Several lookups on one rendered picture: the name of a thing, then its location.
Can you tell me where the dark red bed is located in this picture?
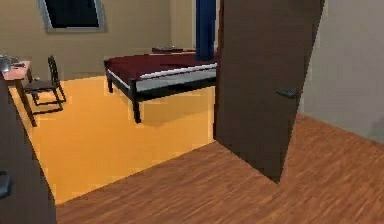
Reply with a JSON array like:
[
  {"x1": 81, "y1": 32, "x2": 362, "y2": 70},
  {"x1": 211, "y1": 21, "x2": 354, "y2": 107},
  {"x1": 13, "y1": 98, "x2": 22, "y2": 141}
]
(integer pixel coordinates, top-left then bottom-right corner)
[{"x1": 103, "y1": 50, "x2": 220, "y2": 125}]

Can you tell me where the black flat object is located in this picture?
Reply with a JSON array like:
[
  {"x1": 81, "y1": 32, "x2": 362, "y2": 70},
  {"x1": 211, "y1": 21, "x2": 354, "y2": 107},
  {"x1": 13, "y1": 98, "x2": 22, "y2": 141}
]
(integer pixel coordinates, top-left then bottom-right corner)
[{"x1": 151, "y1": 46, "x2": 184, "y2": 54}]

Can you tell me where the blue curtain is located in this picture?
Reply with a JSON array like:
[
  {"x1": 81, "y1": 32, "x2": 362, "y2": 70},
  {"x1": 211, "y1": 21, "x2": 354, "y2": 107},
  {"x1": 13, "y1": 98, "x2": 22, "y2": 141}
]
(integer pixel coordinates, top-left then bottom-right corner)
[{"x1": 195, "y1": 0, "x2": 217, "y2": 62}]

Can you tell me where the black chair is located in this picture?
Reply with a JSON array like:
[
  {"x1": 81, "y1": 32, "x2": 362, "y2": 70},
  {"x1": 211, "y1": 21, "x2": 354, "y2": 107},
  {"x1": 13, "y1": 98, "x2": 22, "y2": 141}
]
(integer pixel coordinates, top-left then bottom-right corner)
[{"x1": 23, "y1": 54, "x2": 67, "y2": 115}]

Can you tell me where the grey framed window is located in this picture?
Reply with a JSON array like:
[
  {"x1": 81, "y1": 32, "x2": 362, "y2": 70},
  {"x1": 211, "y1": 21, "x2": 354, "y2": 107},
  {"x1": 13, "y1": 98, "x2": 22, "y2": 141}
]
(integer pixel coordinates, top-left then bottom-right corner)
[{"x1": 37, "y1": 0, "x2": 107, "y2": 34}]

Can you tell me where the brown wooden table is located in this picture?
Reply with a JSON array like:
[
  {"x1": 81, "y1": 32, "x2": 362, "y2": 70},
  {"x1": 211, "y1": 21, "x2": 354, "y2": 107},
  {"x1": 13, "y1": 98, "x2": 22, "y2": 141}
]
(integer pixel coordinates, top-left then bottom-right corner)
[{"x1": 2, "y1": 60, "x2": 38, "y2": 128}]

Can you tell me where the grey object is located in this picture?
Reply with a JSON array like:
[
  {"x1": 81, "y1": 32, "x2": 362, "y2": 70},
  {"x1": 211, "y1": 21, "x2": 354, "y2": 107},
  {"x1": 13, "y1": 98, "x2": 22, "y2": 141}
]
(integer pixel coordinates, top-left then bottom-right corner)
[{"x1": 0, "y1": 54, "x2": 13, "y2": 73}]

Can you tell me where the black door handle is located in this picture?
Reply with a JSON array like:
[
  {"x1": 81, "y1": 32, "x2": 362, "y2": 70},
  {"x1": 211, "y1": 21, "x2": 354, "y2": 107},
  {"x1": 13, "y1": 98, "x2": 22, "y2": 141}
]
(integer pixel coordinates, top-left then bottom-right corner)
[
  {"x1": 0, "y1": 171, "x2": 14, "y2": 200},
  {"x1": 274, "y1": 87, "x2": 298, "y2": 100}
]

